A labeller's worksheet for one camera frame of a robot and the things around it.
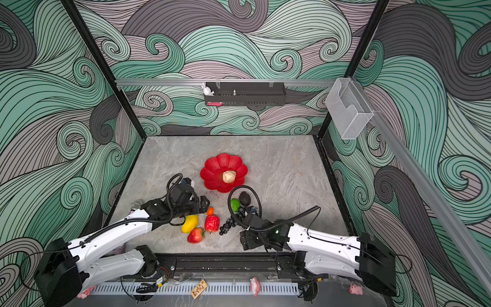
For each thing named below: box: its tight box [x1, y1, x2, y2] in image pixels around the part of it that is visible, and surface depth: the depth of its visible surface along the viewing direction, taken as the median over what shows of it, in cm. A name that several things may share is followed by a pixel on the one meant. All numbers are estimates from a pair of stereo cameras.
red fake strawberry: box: [187, 227, 206, 244], surface depth 81 cm
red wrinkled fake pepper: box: [204, 214, 220, 233], surface depth 81 cm
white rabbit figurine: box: [200, 82, 215, 96], surface depth 87 cm
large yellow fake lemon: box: [180, 214, 199, 234], surface depth 82 cm
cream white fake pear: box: [222, 170, 237, 184], surface depth 97 cm
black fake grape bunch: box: [219, 207, 246, 236], surface depth 84 cm
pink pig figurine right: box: [348, 284, 364, 295], surface depth 68 cm
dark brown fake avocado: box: [238, 191, 252, 206], surface depth 90 cm
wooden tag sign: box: [190, 278, 209, 300], surface depth 70 cm
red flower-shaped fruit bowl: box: [200, 153, 249, 194], surface depth 103 cm
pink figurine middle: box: [249, 276, 262, 298], surface depth 67 cm
